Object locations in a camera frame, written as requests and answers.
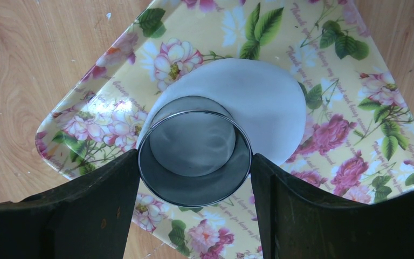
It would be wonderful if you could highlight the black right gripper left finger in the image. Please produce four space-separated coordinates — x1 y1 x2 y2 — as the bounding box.
0 149 140 258

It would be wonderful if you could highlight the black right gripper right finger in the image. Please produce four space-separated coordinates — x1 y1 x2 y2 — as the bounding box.
250 154 414 259

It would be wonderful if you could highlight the floral yellow tray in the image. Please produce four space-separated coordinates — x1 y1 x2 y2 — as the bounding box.
34 0 414 259

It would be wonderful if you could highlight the white dough ball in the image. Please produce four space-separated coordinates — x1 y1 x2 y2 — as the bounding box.
138 58 306 165

